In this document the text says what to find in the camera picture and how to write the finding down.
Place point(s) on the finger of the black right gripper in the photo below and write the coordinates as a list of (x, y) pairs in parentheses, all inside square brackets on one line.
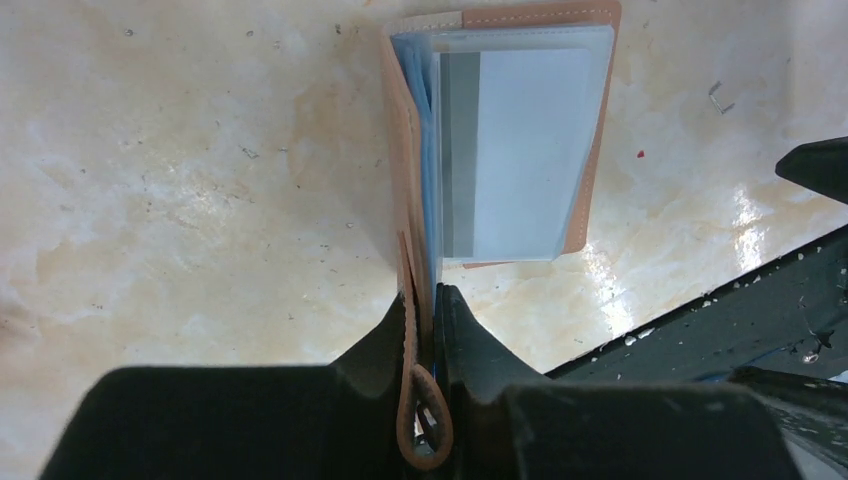
[(819, 166)]

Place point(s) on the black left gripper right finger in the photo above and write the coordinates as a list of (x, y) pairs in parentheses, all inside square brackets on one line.
[(512, 422)]

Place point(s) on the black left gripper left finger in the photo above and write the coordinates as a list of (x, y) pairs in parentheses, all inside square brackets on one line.
[(333, 421)]

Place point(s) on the grey credit card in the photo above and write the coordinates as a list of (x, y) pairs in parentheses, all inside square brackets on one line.
[(514, 138)]

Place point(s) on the small metal staple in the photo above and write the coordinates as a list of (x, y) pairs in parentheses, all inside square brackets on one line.
[(721, 104)]

